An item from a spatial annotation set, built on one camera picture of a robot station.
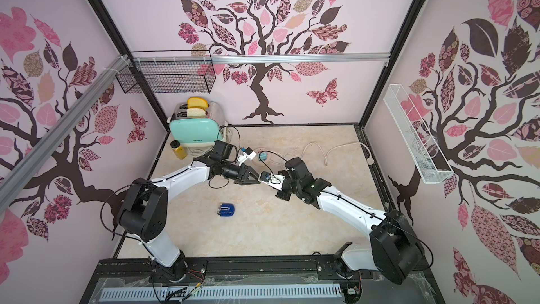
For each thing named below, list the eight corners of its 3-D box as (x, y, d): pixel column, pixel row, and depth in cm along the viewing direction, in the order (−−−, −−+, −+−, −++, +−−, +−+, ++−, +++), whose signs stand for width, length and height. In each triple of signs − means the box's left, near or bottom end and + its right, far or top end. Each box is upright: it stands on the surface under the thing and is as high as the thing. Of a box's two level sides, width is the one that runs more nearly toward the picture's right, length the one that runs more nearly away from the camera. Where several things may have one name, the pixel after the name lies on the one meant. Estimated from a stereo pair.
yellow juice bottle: (174, 153, 110) (167, 143, 104) (181, 148, 112) (175, 138, 106) (181, 161, 107) (174, 150, 100) (188, 155, 109) (183, 145, 103)
